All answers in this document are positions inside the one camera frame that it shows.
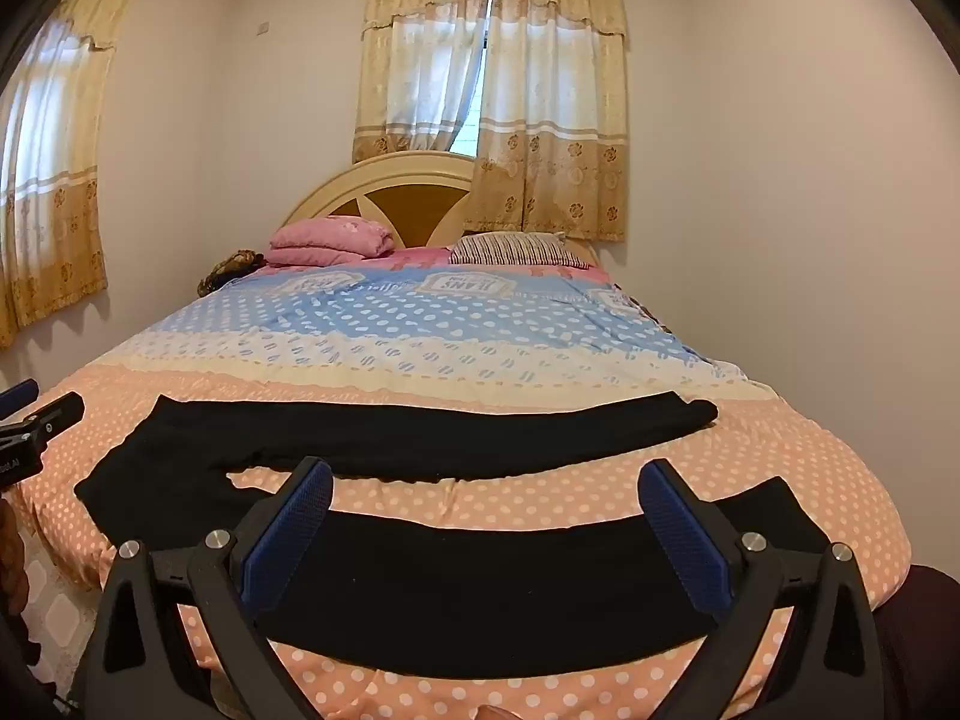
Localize pink folded blanket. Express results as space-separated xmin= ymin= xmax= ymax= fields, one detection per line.
xmin=266 ymin=216 xmax=396 ymax=269

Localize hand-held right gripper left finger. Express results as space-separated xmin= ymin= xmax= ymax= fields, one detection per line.
xmin=71 ymin=456 xmax=335 ymax=720

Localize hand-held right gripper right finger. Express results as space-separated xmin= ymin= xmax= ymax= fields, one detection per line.
xmin=637 ymin=459 xmax=890 ymax=720

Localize striped pillow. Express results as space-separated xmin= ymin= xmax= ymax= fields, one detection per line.
xmin=448 ymin=232 xmax=593 ymax=270

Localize dark maroon cloth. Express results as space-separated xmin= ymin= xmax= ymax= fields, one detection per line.
xmin=874 ymin=564 xmax=960 ymax=720

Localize polka dot bedspread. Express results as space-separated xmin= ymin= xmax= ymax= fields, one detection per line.
xmin=15 ymin=266 xmax=912 ymax=720

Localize beige floral side curtain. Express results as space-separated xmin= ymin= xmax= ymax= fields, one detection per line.
xmin=0 ymin=0 xmax=145 ymax=350

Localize cream wooden headboard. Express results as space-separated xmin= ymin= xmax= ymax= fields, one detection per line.
xmin=281 ymin=150 xmax=601 ymax=263

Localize pink bed sheet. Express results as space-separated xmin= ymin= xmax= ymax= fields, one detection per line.
xmin=349 ymin=245 xmax=623 ymax=287

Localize dark brown bundle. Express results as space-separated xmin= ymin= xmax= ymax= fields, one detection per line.
xmin=197 ymin=249 xmax=268 ymax=298

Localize beige floral curtain panel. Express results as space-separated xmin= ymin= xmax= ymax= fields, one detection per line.
xmin=352 ymin=0 xmax=497 ymax=166
xmin=463 ymin=0 xmax=629 ymax=243

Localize black pants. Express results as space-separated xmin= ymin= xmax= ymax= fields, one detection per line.
xmin=73 ymin=392 xmax=833 ymax=680

